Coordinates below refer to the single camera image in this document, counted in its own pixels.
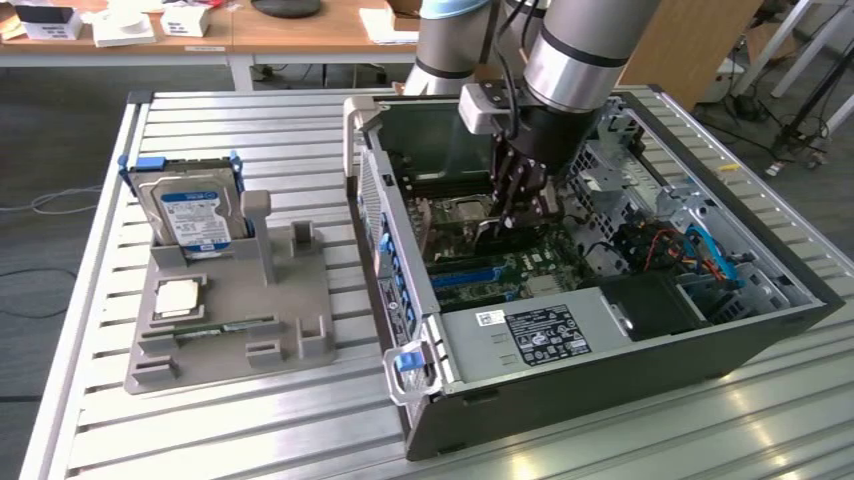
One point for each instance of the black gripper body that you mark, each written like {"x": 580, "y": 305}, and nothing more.
{"x": 555, "y": 140}

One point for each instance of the installed silver CPU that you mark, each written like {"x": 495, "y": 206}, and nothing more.
{"x": 474, "y": 209}

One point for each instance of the metal CPU socket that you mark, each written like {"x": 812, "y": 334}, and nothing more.
{"x": 449, "y": 202}

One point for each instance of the perforated metal disk bay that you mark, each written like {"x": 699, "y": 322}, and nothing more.
{"x": 621, "y": 190}

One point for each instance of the green motherboard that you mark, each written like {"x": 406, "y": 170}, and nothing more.
{"x": 555, "y": 260}

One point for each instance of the long PCIe expansion slot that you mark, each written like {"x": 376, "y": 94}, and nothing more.
{"x": 468, "y": 274}

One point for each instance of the black drive connector block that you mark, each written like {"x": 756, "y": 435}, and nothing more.
{"x": 635, "y": 245}

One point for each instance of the yellow plastic tab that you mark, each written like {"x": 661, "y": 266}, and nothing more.
{"x": 728, "y": 168}

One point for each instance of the small white device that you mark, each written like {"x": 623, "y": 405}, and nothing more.
{"x": 724, "y": 82}

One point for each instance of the wooden cabinet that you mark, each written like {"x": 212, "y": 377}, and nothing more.
{"x": 695, "y": 45}

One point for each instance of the grey power supply unit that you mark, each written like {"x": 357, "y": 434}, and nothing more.
{"x": 481, "y": 350}

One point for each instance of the white paper stack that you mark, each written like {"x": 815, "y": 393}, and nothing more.
{"x": 388, "y": 30}

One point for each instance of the small cardboard box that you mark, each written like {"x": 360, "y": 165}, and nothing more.
{"x": 404, "y": 6}

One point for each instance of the blue case latch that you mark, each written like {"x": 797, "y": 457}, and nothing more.
{"x": 409, "y": 362}

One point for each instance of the black tripod stand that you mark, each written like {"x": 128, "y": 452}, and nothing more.
{"x": 795, "y": 132}

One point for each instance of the black open PC case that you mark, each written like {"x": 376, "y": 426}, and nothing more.
{"x": 601, "y": 400}

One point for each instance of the wooden desk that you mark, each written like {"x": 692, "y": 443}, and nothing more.
{"x": 301, "y": 30}
{"x": 174, "y": 42}

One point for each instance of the black round object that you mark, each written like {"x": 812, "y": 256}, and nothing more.
{"x": 288, "y": 7}

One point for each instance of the hard disk in blue caddy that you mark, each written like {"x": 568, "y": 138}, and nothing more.
{"x": 190, "y": 220}

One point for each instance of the loose green RAM stick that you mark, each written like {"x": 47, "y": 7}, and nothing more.
{"x": 201, "y": 331}

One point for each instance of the loose silver CPU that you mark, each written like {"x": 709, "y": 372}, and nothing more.
{"x": 176, "y": 297}

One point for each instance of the grey plastic parts rack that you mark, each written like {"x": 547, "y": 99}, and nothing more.
{"x": 221, "y": 370}

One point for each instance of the white box with blue print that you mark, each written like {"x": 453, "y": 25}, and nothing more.
{"x": 188, "y": 22}

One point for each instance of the white round device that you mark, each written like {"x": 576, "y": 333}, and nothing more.
{"x": 124, "y": 32}

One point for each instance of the white box with black lid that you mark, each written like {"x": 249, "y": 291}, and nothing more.
{"x": 50, "y": 30}

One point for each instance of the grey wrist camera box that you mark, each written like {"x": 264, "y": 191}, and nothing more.
{"x": 477, "y": 107}

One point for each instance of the white metal frame legs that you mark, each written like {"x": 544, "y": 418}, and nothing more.
{"x": 756, "y": 70}

